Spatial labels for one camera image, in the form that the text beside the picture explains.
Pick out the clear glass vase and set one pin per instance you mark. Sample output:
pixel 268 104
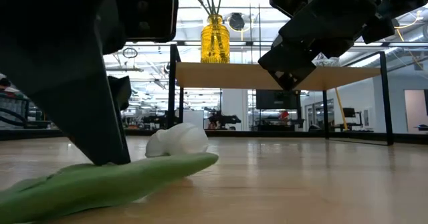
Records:
pixel 329 61

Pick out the white tulip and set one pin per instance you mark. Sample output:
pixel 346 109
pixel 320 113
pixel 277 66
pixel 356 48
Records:
pixel 177 140

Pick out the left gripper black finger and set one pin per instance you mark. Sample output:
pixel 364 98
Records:
pixel 121 90
pixel 77 103

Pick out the yellow glass vase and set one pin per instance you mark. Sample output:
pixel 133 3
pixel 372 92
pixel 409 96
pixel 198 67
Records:
pixel 215 40

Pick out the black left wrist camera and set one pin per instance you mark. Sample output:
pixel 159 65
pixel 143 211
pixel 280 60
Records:
pixel 147 13

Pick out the wooden shelf black frame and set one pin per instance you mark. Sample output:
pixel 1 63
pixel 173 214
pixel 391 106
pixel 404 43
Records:
pixel 234 77

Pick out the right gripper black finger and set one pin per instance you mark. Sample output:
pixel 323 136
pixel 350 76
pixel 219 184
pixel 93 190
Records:
pixel 292 82
pixel 287 58

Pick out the red tulip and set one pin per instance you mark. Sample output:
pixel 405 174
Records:
pixel 200 0

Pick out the small black monitor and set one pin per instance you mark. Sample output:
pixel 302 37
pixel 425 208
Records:
pixel 349 112

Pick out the large black monitor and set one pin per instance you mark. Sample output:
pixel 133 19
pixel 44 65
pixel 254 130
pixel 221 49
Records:
pixel 277 99

